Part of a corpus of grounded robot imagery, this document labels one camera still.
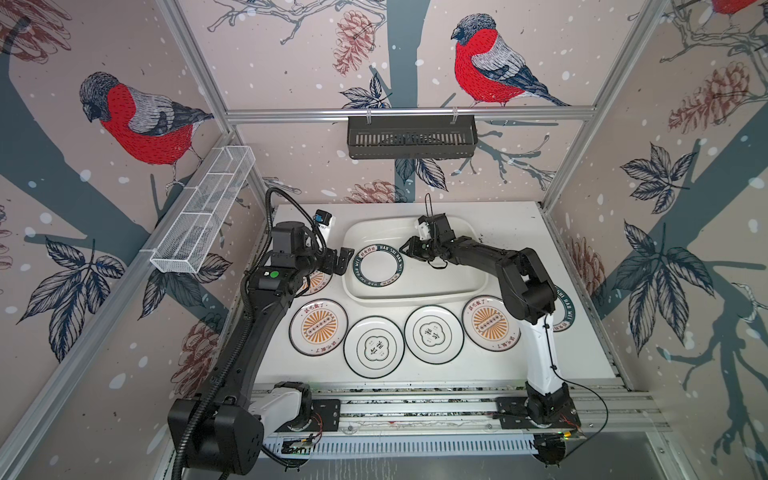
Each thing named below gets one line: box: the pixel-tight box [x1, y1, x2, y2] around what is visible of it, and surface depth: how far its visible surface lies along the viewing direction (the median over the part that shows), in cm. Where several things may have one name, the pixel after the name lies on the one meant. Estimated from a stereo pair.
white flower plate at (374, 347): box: [343, 315, 405, 379], surface depth 87 cm
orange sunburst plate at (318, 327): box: [288, 298, 349, 357], surface depth 90 cm
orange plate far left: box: [301, 270, 333, 296], surface depth 99 cm
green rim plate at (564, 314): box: [551, 285, 576, 333], surface depth 92 cm
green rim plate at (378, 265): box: [352, 244, 405, 287], surface depth 105 cm
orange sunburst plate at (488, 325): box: [462, 294, 522, 353], surface depth 90 cm
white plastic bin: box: [341, 215, 489, 304], surface depth 102 cm
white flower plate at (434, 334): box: [404, 304, 465, 365], surface depth 89 cm
